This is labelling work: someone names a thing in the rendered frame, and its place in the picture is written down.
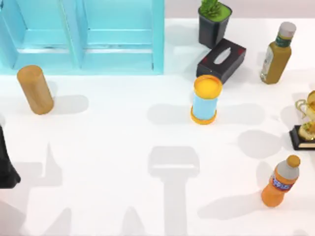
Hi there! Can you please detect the blue and orange can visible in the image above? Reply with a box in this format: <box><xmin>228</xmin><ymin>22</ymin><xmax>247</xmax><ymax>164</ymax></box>
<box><xmin>190</xmin><ymin>75</ymin><xmax>223</xmax><ymax>125</ymax></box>

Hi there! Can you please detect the black tissue box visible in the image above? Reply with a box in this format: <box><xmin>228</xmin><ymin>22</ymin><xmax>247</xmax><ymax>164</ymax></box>
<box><xmin>196</xmin><ymin>38</ymin><xmax>247</xmax><ymax>85</ymax></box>

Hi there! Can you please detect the light blue rack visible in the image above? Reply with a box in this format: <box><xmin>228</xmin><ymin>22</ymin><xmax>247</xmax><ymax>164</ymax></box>
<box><xmin>0</xmin><ymin>0</ymin><xmax>165</xmax><ymax>75</ymax></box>

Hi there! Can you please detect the black plant pot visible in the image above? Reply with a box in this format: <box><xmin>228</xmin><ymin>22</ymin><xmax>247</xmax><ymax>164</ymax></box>
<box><xmin>198</xmin><ymin>0</ymin><xmax>233</xmax><ymax>49</ymax></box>

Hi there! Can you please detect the wooden cylinder cup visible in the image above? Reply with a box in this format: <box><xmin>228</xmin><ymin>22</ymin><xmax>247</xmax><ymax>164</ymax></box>
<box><xmin>16</xmin><ymin>64</ymin><xmax>55</xmax><ymax>116</ymax></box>

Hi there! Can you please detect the olive green bottle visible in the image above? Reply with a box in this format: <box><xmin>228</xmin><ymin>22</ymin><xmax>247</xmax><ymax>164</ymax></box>
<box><xmin>260</xmin><ymin>21</ymin><xmax>297</xmax><ymax>85</ymax></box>

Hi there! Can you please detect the orange soda bottle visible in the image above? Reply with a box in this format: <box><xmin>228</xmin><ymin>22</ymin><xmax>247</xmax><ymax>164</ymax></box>
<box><xmin>261</xmin><ymin>154</ymin><xmax>301</xmax><ymax>208</ymax></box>

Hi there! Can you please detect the gold trophy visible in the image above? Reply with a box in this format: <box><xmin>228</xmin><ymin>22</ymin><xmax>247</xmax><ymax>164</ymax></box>
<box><xmin>289</xmin><ymin>90</ymin><xmax>315</xmax><ymax>151</ymax></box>

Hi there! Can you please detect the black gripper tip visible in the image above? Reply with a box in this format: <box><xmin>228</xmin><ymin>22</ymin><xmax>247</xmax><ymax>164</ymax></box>
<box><xmin>0</xmin><ymin>124</ymin><xmax>21</xmax><ymax>189</ymax></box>

